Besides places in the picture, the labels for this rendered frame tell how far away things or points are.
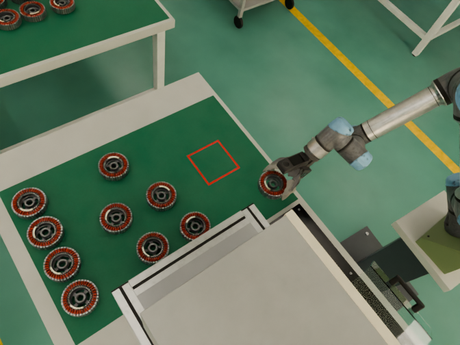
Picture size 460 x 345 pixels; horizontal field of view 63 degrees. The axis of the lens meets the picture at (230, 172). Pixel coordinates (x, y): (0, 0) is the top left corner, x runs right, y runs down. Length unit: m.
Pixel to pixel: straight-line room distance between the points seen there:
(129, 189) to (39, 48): 0.82
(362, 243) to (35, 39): 2.07
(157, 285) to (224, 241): 0.21
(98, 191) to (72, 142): 0.25
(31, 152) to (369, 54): 2.77
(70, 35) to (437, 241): 1.81
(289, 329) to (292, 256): 0.15
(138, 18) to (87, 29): 0.25
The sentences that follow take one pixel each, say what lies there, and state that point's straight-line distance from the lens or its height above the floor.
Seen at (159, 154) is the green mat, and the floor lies 0.75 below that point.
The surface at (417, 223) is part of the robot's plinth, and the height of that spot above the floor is 0.75.
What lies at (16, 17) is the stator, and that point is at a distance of 2.07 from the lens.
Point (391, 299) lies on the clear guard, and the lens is 1.21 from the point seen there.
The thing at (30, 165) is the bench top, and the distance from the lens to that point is 1.60.
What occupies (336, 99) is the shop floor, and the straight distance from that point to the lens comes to 3.03.
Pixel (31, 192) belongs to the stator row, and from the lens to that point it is 1.50.
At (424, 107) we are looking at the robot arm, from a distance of 1.43.
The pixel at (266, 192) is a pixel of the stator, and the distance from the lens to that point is 1.39.
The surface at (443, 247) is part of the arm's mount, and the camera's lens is 1.65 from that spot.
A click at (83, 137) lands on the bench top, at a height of 0.75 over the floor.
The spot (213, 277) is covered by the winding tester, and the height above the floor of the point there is 1.32.
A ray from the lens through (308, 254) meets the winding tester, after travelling 0.85.
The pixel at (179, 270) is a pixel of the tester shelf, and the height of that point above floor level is 1.11.
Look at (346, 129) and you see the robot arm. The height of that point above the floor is 1.14.
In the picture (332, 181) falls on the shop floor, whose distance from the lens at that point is 2.59.
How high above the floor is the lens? 2.07
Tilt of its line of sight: 60 degrees down
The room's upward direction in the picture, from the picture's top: 19 degrees clockwise
